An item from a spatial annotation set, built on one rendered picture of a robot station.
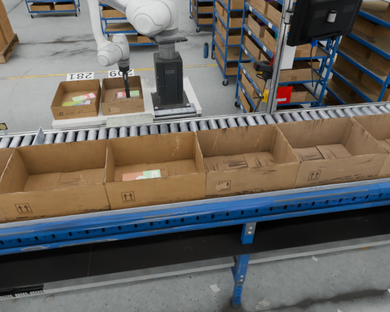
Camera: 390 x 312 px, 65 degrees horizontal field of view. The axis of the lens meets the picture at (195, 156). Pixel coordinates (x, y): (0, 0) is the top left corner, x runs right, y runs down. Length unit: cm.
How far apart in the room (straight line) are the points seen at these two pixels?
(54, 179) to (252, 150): 95
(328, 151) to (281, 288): 93
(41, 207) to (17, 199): 9
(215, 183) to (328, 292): 123
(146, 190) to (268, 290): 118
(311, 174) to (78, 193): 94
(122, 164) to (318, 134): 98
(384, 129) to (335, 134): 27
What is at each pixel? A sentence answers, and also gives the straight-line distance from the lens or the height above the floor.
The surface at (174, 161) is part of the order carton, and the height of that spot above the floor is 89.
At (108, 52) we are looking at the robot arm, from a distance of 207.
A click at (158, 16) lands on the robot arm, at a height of 140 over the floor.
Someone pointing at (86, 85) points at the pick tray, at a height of 81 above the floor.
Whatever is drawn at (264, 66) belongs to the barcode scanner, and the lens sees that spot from 206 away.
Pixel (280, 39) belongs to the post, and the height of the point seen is 125.
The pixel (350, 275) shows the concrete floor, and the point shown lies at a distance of 236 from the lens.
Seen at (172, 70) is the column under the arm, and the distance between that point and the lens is 211.
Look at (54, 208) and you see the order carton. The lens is 133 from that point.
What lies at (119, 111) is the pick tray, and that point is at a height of 78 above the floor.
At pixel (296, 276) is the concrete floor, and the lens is 223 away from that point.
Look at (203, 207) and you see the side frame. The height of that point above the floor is 91.
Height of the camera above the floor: 186
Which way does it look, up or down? 39 degrees down
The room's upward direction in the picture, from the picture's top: straight up
